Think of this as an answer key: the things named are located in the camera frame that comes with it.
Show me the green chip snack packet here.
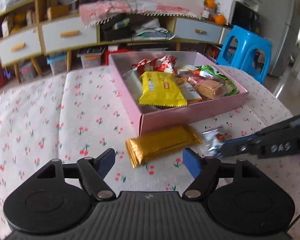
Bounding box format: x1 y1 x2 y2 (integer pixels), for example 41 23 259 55
196 64 239 96

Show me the red candy packet left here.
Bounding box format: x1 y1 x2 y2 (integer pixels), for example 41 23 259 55
132 58 157 74

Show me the pink cherry dust cloth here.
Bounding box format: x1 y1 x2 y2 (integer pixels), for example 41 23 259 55
78 0 199 27

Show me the orange fruit lower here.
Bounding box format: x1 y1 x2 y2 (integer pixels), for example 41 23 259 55
213 14 227 26

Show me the yellow snack packet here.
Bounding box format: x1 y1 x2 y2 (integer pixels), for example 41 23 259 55
139 71 187 107

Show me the cherry print table cloth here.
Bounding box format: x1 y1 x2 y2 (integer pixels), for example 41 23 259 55
0 67 300 238

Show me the red candy packet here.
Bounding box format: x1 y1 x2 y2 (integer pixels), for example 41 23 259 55
153 55 177 75
132 58 157 74

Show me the orange cracker snack packet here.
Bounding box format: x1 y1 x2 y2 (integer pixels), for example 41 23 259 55
176 78 203 104

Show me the wooden tv cabinet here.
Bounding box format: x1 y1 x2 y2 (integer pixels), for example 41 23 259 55
0 0 230 77

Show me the wafer biscuit clear packet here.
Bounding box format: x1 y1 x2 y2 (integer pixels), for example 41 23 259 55
188 76 226 100

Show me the orange fruit upper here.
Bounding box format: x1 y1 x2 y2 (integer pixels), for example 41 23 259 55
203 0 216 9

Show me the red shoe box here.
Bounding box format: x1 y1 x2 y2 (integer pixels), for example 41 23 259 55
104 48 135 65

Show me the clear storage bin black lid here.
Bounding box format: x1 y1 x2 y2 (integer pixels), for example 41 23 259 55
77 47 104 69

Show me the pink cardboard box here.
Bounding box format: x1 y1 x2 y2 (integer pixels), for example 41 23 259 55
109 51 248 135

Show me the small white blue candy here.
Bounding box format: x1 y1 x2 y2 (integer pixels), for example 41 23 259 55
201 126 226 158

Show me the black microwave oven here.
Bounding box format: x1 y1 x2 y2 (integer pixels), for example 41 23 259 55
229 1 260 33

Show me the orange fruit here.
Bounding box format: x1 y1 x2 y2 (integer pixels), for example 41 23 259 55
203 0 216 9
213 14 227 26

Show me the red candy packet right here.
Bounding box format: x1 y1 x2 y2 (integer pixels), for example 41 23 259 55
153 55 177 75

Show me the blue plastic stool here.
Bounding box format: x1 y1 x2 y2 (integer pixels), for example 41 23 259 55
216 25 272 84

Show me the clear storage bin blue lid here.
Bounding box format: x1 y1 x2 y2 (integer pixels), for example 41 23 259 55
46 53 66 75

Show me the gold foil snack bar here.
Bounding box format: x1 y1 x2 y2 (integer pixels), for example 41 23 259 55
125 125 202 168

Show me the black bag on shelf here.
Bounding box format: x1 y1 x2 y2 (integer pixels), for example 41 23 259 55
100 14 134 41

